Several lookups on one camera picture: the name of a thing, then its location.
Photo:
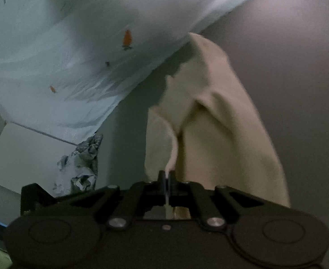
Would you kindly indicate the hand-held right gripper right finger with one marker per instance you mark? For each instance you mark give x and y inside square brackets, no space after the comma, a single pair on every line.
[201,201]

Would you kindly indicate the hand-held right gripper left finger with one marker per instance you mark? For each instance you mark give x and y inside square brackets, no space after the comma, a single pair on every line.
[130,201]

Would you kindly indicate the cream garment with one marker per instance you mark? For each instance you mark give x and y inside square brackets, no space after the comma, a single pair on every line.
[223,117]

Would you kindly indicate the white board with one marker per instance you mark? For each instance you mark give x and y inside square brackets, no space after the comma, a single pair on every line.
[27,157]

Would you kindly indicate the grey-blue crumpled garment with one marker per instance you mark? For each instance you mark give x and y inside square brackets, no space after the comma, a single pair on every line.
[79,162]

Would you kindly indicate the carrot print backdrop sheet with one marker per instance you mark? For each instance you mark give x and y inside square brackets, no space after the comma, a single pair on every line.
[69,47]

